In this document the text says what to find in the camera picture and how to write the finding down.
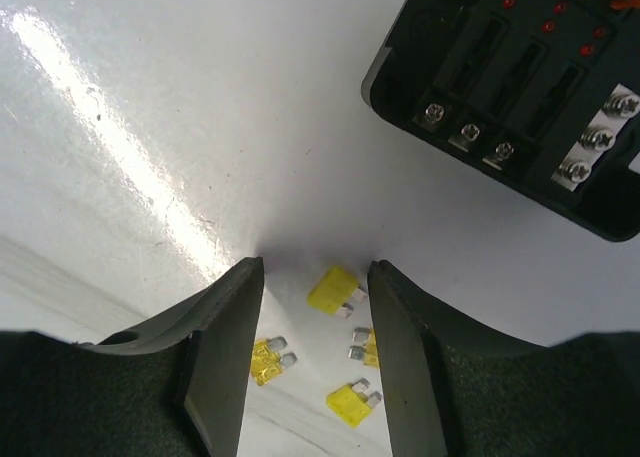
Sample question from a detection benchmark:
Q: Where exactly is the black fuse box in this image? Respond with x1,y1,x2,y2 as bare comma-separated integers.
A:
361,0,639,242

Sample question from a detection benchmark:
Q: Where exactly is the yellow blade fuse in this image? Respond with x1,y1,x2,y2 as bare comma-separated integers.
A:
348,327,380,369
250,336,298,386
325,379,383,428
307,265,368,318

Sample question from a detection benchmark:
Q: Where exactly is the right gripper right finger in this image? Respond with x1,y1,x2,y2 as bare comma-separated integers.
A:
367,261,639,456

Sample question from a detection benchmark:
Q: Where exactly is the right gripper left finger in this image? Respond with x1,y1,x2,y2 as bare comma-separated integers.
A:
1,257,264,456

